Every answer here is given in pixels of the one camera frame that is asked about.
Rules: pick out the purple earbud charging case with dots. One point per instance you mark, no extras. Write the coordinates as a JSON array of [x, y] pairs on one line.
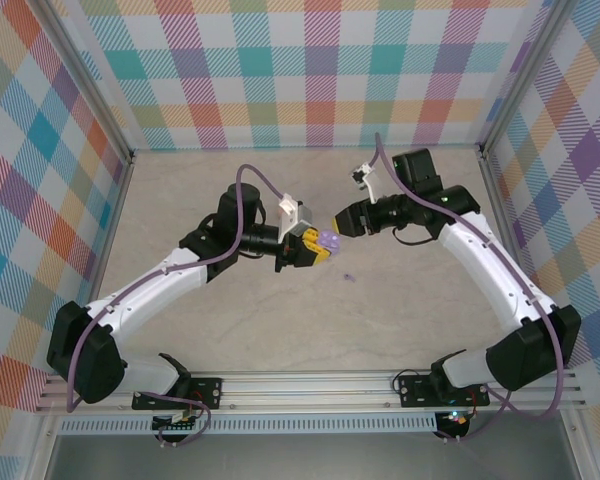
[[330, 242]]

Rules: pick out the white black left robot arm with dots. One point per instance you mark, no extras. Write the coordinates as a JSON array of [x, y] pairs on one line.
[[155, 285]]

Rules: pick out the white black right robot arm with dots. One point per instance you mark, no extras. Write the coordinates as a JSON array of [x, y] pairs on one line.
[[485, 265]]

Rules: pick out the small circuit board with lights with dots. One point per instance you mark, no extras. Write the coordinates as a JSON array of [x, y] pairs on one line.
[[455, 420]]

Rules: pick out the small black circuit board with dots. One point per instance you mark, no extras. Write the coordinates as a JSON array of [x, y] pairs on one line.
[[175, 426]]

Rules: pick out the aluminium frame side rail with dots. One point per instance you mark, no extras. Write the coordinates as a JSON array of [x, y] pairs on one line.
[[500, 200], [116, 210]]

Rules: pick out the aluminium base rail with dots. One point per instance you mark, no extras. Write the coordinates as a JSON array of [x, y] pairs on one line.
[[305, 392]]

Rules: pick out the aluminium frame post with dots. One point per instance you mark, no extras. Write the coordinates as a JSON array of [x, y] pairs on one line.
[[522, 75], [92, 80]]

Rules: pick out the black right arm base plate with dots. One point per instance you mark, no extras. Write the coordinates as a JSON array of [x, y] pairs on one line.
[[415, 392]]

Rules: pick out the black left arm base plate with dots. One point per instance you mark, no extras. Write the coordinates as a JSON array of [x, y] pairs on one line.
[[207, 392]]

